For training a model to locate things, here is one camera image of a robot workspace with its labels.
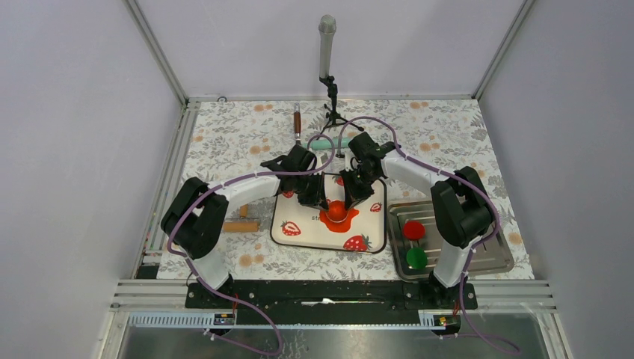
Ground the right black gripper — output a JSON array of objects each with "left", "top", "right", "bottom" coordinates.
[{"left": 339, "top": 167, "right": 380, "bottom": 212}]

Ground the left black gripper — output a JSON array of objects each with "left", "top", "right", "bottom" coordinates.
[{"left": 292, "top": 171, "right": 328, "bottom": 211}]

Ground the small round metal cup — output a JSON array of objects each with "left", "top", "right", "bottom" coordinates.
[{"left": 325, "top": 200, "right": 348, "bottom": 223}]

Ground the strawberry print white tray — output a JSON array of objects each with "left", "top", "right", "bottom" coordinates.
[{"left": 270, "top": 179, "right": 387, "bottom": 254}]

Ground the orange dough piece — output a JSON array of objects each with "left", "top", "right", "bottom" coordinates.
[{"left": 319, "top": 208, "right": 360, "bottom": 233}]

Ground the wooden dough roller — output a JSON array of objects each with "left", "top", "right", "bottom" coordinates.
[{"left": 223, "top": 204, "right": 260, "bottom": 233}]

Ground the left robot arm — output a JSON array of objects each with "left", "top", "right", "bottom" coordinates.
[{"left": 160, "top": 144, "right": 328, "bottom": 307}]

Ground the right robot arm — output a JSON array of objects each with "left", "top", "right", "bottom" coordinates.
[{"left": 339, "top": 149, "right": 499, "bottom": 308}]

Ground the red dough disc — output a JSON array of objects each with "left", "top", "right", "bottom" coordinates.
[{"left": 402, "top": 221, "right": 426, "bottom": 241}]

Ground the green dough disc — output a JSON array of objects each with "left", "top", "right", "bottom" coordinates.
[{"left": 406, "top": 248, "right": 428, "bottom": 270}]

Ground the floral pattern table mat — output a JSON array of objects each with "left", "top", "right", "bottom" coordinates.
[{"left": 182, "top": 99, "right": 534, "bottom": 280}]

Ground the mint green rolling pin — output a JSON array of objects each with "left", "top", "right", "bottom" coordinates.
[{"left": 310, "top": 138, "right": 351, "bottom": 150}]

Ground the black tripod mic stand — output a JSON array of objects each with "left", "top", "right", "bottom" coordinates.
[{"left": 319, "top": 76, "right": 349, "bottom": 133}]

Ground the stainless steel tray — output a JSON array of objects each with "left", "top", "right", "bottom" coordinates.
[{"left": 387, "top": 200, "right": 514, "bottom": 282}]

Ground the silver microphone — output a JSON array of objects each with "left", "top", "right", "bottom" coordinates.
[{"left": 318, "top": 14, "right": 336, "bottom": 79}]

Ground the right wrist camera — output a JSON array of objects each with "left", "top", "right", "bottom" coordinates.
[{"left": 348, "top": 132, "right": 396, "bottom": 162}]

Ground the wooden handled metal scraper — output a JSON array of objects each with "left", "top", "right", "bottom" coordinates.
[{"left": 293, "top": 102, "right": 301, "bottom": 144}]

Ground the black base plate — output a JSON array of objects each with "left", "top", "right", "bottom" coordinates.
[{"left": 185, "top": 280, "right": 460, "bottom": 325}]

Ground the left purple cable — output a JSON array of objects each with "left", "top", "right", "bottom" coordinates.
[{"left": 165, "top": 133, "right": 336, "bottom": 357}]

